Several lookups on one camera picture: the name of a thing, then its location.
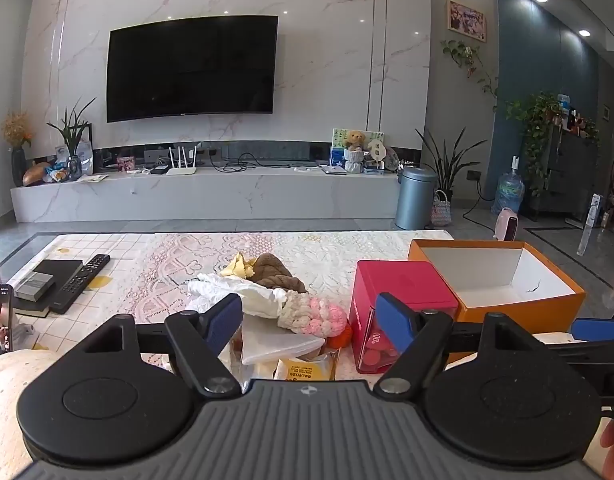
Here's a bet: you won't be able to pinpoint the pink space heater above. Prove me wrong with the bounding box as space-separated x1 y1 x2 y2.
493 206 520 242

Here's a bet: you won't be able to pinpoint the teddy bear in white basket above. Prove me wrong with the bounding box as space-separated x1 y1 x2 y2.
344 130 367 174

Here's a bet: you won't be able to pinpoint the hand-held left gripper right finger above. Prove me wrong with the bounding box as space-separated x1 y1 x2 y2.
373 292 538 397

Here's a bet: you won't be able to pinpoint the tall leafy potted plant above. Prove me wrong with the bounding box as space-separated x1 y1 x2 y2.
416 127 488 204

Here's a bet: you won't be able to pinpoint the clear plastic bag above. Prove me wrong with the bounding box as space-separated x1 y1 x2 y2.
78 139 94 176

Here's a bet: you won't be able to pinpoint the trailing pothos plant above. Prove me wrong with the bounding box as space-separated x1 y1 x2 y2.
504 91 563 197

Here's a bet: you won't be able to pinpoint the orange cardboard box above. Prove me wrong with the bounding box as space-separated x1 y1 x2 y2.
408 239 586 363

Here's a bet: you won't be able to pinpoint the hanging vine plant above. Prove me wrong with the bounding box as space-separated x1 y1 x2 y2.
441 40 500 111

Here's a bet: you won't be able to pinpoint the white plastic bag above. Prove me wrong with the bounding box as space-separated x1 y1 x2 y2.
187 272 288 320

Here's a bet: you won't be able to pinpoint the white router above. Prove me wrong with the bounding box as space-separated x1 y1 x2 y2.
166 145 199 177

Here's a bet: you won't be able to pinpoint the water jug with pump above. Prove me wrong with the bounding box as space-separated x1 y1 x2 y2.
492 156 525 216

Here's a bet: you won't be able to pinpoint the black cables on console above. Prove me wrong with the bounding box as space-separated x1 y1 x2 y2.
209 155 318 172

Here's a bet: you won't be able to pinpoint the blue-grey pedal trash bin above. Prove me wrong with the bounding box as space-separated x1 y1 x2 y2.
394 166 439 231

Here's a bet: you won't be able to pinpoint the orange flowers in dark vase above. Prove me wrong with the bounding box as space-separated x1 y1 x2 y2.
1 111 35 188

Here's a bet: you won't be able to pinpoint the woven pastel handbag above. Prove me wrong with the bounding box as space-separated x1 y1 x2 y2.
430 190 453 227

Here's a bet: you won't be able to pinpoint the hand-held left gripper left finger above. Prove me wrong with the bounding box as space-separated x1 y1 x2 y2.
79 292 244 398

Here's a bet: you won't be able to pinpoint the dark grey cabinet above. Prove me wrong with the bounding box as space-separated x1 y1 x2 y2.
524 125 614 221

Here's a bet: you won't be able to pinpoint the orange crochet ball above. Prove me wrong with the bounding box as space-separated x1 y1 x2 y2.
327 322 354 350

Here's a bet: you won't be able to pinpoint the white round sign ornament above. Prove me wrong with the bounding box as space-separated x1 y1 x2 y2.
369 140 389 174

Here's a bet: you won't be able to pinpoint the toast-shaped sponge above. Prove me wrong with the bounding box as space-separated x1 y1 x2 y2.
229 316 328 367

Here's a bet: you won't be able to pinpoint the pink and white crochet piece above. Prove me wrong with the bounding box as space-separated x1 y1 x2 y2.
278 294 349 337

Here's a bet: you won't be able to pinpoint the brown knotted plush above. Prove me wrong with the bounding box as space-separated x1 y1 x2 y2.
250 253 308 295

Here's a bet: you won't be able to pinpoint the brown glossy ornament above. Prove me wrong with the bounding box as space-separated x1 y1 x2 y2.
23 161 52 187

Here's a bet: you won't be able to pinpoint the yellow snack packet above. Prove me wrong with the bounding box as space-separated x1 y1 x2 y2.
273 352 334 382

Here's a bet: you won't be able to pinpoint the wall-mounted black television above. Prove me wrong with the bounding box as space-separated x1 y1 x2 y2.
106 15 279 123

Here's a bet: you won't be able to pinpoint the red lidded clear box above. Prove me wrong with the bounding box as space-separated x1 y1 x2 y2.
349 260 460 375

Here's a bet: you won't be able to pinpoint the green plant in glass vase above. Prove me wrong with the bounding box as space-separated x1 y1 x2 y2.
47 97 98 181

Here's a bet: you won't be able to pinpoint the framed wall picture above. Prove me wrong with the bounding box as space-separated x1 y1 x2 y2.
447 0 488 43

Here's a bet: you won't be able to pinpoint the black remote control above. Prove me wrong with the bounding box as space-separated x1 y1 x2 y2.
49 254 111 315

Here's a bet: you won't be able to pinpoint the marble television console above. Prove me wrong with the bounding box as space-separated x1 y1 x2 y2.
10 162 403 223

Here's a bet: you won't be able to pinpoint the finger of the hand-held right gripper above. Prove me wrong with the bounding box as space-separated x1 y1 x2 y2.
570 316 614 343

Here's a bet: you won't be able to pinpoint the black book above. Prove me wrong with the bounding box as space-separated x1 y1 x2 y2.
12 259 84 318

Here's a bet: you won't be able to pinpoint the white dotted blanket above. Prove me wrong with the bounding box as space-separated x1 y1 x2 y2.
0 349 55 480

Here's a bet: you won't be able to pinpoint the small grey box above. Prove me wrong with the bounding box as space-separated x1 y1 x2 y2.
14 271 55 302

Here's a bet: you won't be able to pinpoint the lace floral tablecloth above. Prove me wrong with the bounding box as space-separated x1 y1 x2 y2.
0 230 460 396

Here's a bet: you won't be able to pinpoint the green illustrated board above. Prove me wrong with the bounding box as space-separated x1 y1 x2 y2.
331 128 386 174

